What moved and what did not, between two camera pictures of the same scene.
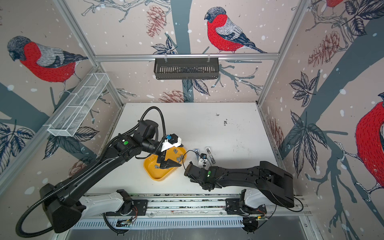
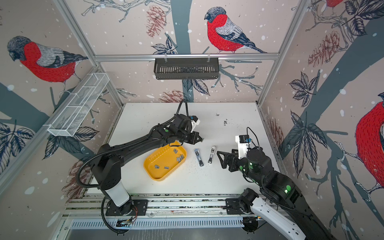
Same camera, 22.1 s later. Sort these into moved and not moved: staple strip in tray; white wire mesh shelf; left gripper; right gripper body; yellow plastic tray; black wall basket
Moved: left gripper; right gripper body
Not moved: black wall basket; staple strip in tray; white wire mesh shelf; yellow plastic tray
